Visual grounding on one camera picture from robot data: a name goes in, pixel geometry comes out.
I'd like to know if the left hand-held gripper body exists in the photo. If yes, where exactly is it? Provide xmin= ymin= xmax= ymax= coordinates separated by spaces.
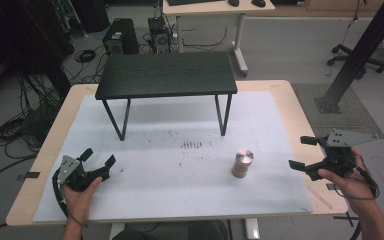
xmin=57 ymin=154 xmax=111 ymax=193

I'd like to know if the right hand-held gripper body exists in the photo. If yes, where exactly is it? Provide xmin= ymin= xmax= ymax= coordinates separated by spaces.
xmin=304 ymin=128 xmax=380 ymax=182

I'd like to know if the brown jar with metal lid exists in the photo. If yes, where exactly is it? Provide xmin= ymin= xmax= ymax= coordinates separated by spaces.
xmin=231 ymin=148 xmax=255 ymax=179

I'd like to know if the black desktop shelf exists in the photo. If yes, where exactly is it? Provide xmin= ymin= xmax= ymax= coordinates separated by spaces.
xmin=94 ymin=50 xmax=239 ymax=142

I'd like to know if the person's left hand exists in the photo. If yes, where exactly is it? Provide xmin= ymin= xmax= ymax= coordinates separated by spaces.
xmin=61 ymin=176 xmax=104 ymax=226

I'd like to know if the person's right hand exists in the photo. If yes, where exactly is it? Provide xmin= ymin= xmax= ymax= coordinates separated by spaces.
xmin=317 ymin=147 xmax=378 ymax=210

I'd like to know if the grey floor mat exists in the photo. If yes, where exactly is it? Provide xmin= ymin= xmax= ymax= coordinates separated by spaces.
xmin=291 ymin=82 xmax=384 ymax=140

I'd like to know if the black tape cross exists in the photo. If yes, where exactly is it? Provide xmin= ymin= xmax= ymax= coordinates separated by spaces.
xmin=333 ymin=211 xmax=361 ymax=228

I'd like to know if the white table mat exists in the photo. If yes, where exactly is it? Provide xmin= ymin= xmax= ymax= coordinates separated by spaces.
xmin=33 ymin=90 xmax=314 ymax=224

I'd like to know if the black office chair base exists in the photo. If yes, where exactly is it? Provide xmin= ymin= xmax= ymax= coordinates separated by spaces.
xmin=326 ymin=43 xmax=384 ymax=80

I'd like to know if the black computer tower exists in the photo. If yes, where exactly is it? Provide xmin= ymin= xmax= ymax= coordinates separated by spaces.
xmin=102 ymin=17 xmax=140 ymax=56

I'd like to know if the open computer tower with fan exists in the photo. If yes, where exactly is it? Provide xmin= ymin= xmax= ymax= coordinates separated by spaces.
xmin=147 ymin=16 xmax=173 ymax=54

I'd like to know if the light wooden desk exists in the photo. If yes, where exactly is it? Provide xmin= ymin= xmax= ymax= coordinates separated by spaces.
xmin=162 ymin=0 xmax=276 ymax=78

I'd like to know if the black keyboard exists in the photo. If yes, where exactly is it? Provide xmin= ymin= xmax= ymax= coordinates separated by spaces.
xmin=166 ymin=0 xmax=227 ymax=7

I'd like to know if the left hand-held gripper cable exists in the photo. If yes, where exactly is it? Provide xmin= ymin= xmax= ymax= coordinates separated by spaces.
xmin=51 ymin=168 xmax=90 ymax=230

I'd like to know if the hand-held gripper cable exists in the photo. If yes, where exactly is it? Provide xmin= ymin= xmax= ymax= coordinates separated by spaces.
xmin=51 ymin=168 xmax=90 ymax=230
xmin=333 ymin=154 xmax=380 ymax=201

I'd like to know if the right hand-held gripper cable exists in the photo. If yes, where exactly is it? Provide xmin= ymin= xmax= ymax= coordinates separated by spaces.
xmin=333 ymin=154 xmax=380 ymax=201

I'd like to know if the bundle of black floor cables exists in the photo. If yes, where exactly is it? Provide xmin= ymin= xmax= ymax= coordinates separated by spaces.
xmin=0 ymin=73 xmax=66 ymax=161

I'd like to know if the coiled black cable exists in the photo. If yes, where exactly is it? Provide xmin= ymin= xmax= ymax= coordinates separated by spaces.
xmin=74 ymin=48 xmax=97 ymax=64

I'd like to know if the black metal post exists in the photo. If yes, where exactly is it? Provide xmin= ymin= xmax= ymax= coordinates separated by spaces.
xmin=314 ymin=0 xmax=384 ymax=115

